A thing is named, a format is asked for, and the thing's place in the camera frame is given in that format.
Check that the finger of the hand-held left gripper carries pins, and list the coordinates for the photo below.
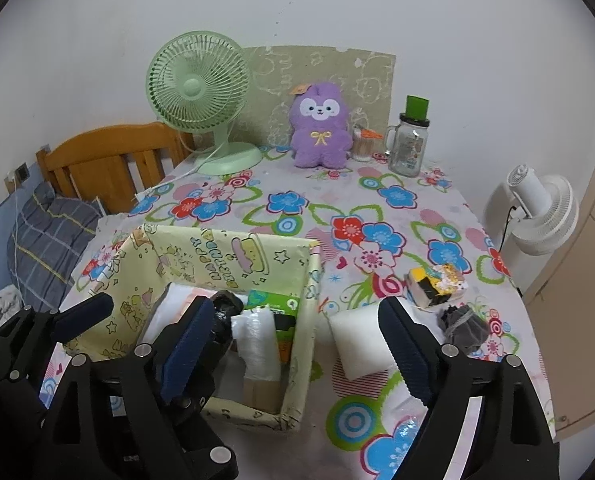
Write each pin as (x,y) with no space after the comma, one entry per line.
(84,317)
(202,440)

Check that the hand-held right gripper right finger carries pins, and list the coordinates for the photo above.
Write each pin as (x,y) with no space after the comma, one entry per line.
(407,355)

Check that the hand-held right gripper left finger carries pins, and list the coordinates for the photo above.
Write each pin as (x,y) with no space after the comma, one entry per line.
(190,350)

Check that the white pad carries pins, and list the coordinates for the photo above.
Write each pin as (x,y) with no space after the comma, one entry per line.
(357,340)

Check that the black plastic bag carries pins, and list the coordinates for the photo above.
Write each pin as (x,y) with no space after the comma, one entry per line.
(225,310)

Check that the clear plastic bag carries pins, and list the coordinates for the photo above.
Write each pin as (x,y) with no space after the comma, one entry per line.
(407,410)

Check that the dark grey sock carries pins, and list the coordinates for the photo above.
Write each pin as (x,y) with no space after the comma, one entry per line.
(470,330)

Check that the white crinkled plastic bundle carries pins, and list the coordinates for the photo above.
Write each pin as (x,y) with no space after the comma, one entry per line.
(257,340)

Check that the yellow black tissue packet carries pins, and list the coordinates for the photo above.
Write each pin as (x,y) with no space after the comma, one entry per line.
(427,287)

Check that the green packet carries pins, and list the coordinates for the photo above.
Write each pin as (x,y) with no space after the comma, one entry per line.
(277,310)

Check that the yellow fabric storage box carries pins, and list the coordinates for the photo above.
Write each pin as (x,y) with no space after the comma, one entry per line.
(212,255)

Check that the grey plaid pillow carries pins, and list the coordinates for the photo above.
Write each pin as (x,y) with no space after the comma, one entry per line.
(52,240)

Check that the wooden bed headboard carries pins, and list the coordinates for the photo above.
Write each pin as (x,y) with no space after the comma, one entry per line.
(107,170)

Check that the floral tablecloth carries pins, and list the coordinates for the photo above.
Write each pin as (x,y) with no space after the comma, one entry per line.
(327,200)

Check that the white floor fan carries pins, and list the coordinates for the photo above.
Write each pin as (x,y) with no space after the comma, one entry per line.
(547,215)

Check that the glass mug jar green lid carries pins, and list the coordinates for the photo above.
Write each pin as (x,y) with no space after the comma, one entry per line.
(407,152)

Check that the beige wooden door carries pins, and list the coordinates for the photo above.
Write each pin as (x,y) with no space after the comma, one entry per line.
(592,260)

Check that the swab jar orange lid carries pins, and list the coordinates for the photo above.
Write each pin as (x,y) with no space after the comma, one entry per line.
(362,147)

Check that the purple plush toy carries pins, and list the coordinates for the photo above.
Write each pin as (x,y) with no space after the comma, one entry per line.
(320,145)

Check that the green desk fan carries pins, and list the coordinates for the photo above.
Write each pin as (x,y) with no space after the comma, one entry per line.
(193,85)

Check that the patterned green board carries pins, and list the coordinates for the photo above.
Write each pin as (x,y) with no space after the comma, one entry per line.
(327,67)

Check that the grey wall socket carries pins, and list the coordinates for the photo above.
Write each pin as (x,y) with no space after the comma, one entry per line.
(22,171)

